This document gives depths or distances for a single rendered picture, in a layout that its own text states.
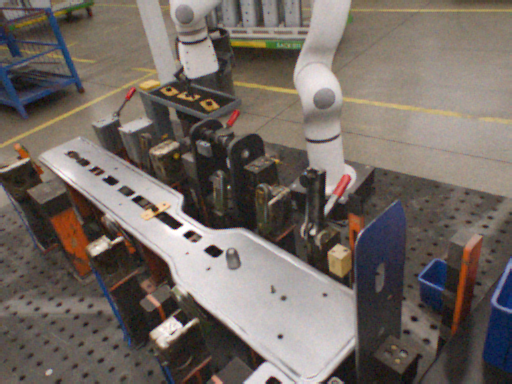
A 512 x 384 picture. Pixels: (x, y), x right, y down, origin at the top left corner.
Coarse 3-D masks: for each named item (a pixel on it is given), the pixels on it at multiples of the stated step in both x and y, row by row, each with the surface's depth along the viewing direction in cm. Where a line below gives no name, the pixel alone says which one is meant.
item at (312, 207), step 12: (312, 168) 88; (300, 180) 86; (312, 180) 87; (324, 180) 87; (312, 192) 90; (324, 192) 89; (312, 204) 92; (324, 204) 90; (312, 216) 93; (324, 216) 92
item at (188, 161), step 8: (192, 152) 130; (184, 160) 129; (192, 160) 126; (192, 168) 128; (192, 176) 130; (192, 184) 133; (200, 200) 137; (200, 208) 140; (200, 216) 143; (208, 216) 139; (208, 224) 141
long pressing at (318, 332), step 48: (96, 144) 163; (96, 192) 135; (144, 192) 131; (144, 240) 112; (240, 240) 106; (192, 288) 96; (240, 288) 93; (288, 288) 91; (336, 288) 89; (240, 336) 84; (288, 336) 82; (336, 336) 80
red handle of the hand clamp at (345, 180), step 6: (348, 174) 96; (342, 180) 95; (348, 180) 95; (336, 186) 96; (342, 186) 95; (336, 192) 95; (342, 192) 95; (330, 198) 95; (336, 198) 95; (330, 204) 95; (330, 210) 95; (312, 228) 95; (312, 234) 94
